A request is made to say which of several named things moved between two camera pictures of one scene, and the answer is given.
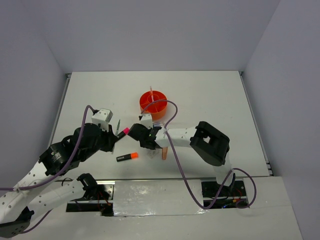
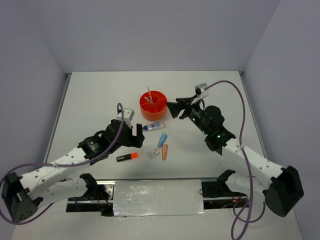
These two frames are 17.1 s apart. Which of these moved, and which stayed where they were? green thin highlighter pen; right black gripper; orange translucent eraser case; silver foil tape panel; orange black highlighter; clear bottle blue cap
Moved: right black gripper; green thin highlighter pen
Stayed: orange translucent eraser case; clear bottle blue cap; orange black highlighter; silver foil tape panel
